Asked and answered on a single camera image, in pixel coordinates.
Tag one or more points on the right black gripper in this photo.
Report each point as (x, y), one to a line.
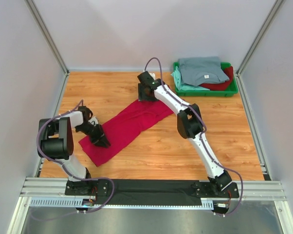
(141, 96)

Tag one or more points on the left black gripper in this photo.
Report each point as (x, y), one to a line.
(100, 136)

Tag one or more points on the bright red t shirt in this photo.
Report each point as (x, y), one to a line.
(122, 129)

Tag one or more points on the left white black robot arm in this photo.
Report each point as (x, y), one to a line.
(55, 140)

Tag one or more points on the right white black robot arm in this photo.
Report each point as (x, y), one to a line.
(189, 126)

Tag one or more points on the light teal t shirt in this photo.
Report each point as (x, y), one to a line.
(176, 74)

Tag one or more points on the grey blue t shirt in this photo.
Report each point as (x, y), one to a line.
(199, 70)

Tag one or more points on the black cloth strip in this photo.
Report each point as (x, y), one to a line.
(154, 193)

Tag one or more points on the dark red t shirt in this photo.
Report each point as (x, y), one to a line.
(229, 71)

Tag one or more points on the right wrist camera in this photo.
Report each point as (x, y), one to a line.
(152, 74)

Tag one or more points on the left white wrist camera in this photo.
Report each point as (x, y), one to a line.
(94, 121)

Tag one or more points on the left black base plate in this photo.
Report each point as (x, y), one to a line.
(100, 187)

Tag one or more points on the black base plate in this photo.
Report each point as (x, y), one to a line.
(209, 190)
(100, 187)

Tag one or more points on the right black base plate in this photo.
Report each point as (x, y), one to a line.
(209, 190)

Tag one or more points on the left aluminium corner post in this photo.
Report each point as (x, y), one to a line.
(43, 28)

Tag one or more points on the aluminium corner post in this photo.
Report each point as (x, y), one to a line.
(276, 7)
(43, 28)

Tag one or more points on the right aluminium corner post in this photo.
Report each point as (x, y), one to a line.
(276, 7)

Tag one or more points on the aluminium front rail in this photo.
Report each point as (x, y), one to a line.
(252, 190)

